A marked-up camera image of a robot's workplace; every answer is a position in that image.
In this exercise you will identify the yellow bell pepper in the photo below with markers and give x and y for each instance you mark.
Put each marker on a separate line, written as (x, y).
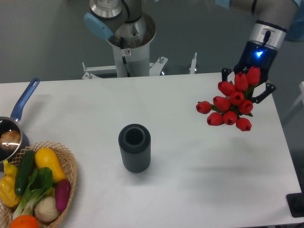
(7, 185)

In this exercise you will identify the white metal base frame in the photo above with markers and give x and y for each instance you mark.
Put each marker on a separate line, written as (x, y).
(127, 66)

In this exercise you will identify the purple eggplant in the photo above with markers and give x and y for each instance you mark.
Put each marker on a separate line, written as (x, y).
(62, 193)

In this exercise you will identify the blue handled saucepan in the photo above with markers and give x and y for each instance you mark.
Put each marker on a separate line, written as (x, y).
(12, 123)

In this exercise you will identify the green cucumber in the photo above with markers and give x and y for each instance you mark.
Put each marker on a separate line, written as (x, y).
(23, 172)

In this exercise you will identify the bread roll in saucepan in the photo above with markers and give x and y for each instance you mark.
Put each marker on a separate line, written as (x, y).
(10, 140)

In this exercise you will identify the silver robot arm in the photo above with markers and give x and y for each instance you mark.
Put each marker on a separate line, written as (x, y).
(273, 20)

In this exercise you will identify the black device at table edge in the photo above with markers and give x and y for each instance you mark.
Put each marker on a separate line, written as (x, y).
(296, 204)

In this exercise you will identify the orange fruit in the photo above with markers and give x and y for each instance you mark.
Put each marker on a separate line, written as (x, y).
(25, 221)

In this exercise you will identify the woven wicker basket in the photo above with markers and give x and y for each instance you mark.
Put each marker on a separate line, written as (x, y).
(68, 163)

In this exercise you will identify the dark grey ribbed vase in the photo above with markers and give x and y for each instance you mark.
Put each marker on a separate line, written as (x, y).
(135, 146)

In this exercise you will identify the green bok choy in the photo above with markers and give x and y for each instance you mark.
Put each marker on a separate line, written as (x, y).
(39, 183)

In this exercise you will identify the red tulip bouquet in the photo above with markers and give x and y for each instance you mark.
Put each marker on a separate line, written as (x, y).
(235, 105)

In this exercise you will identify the white garlic bulb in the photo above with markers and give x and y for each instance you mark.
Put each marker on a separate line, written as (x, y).
(46, 211)

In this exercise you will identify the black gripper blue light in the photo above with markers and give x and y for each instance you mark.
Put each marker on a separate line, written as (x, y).
(254, 55)

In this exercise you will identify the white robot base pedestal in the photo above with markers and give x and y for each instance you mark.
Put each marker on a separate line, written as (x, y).
(123, 24)

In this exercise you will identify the yellow squash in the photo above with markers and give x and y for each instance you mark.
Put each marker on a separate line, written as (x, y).
(46, 157)

